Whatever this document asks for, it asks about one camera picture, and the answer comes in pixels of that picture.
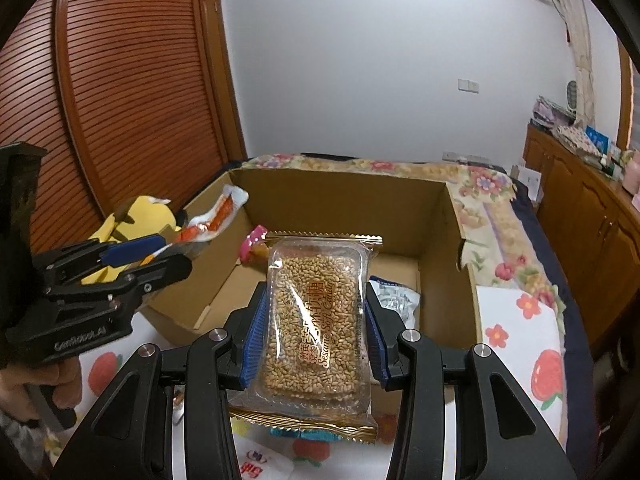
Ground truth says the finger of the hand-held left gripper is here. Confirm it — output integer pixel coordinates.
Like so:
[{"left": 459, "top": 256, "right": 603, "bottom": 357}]
[
  {"left": 32, "top": 234, "right": 168, "bottom": 286},
  {"left": 50, "top": 254, "right": 193, "bottom": 311}
]

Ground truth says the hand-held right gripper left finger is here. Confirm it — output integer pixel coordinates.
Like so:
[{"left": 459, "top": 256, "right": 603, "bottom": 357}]
[{"left": 67, "top": 280, "right": 273, "bottom": 480}]

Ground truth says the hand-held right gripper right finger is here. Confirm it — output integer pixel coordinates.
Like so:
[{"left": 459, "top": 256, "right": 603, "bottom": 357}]
[{"left": 362, "top": 280, "right": 576, "bottom": 480}]

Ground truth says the silver candy packet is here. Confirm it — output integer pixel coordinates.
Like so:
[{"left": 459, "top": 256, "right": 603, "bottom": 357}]
[{"left": 369, "top": 275, "right": 422, "bottom": 333}]

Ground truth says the sesame candy packet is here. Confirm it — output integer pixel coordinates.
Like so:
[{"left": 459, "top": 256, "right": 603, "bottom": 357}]
[{"left": 228, "top": 230, "right": 385, "bottom": 447}]

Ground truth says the white chicken feet packet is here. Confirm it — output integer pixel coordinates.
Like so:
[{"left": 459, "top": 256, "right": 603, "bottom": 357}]
[{"left": 175, "top": 185, "right": 249, "bottom": 257}]

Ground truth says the pink red snack packet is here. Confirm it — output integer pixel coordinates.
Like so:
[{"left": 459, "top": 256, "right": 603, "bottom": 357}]
[{"left": 239, "top": 225, "right": 269, "bottom": 266}]

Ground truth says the brown cardboard box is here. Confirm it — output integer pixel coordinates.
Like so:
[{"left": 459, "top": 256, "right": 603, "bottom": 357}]
[{"left": 140, "top": 166, "right": 483, "bottom": 418}]

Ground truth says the person's left forearm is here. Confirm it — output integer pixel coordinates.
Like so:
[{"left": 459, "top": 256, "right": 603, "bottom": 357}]
[{"left": 0, "top": 407, "right": 66, "bottom": 480}]

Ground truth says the person's left hand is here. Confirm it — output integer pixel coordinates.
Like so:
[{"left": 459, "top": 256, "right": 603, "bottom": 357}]
[{"left": 0, "top": 355, "right": 83, "bottom": 423}]

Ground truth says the yellow plush toy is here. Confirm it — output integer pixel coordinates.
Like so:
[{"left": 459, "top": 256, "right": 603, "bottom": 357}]
[{"left": 82, "top": 195, "right": 183, "bottom": 286}]

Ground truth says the blue snack packet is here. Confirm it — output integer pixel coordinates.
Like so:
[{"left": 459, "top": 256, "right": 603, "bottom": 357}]
[{"left": 267, "top": 425, "right": 343, "bottom": 443}]

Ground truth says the white red snack packet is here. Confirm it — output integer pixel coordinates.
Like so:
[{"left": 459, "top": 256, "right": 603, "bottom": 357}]
[{"left": 235, "top": 440, "right": 296, "bottom": 480}]

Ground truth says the strawberry printed tablecloth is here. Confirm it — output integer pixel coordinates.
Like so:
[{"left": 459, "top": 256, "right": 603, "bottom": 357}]
[{"left": 75, "top": 285, "right": 568, "bottom": 480}]

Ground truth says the wooden slatted wardrobe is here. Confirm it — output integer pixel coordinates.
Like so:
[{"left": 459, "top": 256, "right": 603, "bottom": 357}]
[{"left": 0, "top": 0, "right": 248, "bottom": 256}]

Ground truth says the floral blanket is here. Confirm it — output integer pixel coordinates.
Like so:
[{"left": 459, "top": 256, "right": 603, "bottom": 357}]
[{"left": 235, "top": 152, "right": 571, "bottom": 331}]

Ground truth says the small white box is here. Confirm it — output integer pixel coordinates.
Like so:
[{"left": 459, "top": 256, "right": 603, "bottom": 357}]
[{"left": 510, "top": 164, "right": 542, "bottom": 203}]

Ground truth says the wooden sideboard cabinet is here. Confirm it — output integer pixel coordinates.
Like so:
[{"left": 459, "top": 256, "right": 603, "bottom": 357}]
[{"left": 522, "top": 122, "right": 640, "bottom": 351}]

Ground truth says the patterned pouch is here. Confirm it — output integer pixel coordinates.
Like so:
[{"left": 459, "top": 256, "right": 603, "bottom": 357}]
[{"left": 552, "top": 122, "right": 596, "bottom": 153}]

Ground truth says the stack of folded cloths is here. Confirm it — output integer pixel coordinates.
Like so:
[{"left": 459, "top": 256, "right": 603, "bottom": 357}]
[{"left": 531, "top": 96, "right": 576, "bottom": 128}]

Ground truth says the cream curtain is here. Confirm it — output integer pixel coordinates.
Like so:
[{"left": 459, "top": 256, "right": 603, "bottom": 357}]
[{"left": 547, "top": 0, "right": 596, "bottom": 128}]

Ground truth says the wooden window frame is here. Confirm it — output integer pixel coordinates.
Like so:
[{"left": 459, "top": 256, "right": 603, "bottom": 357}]
[{"left": 616, "top": 40, "right": 636, "bottom": 151}]

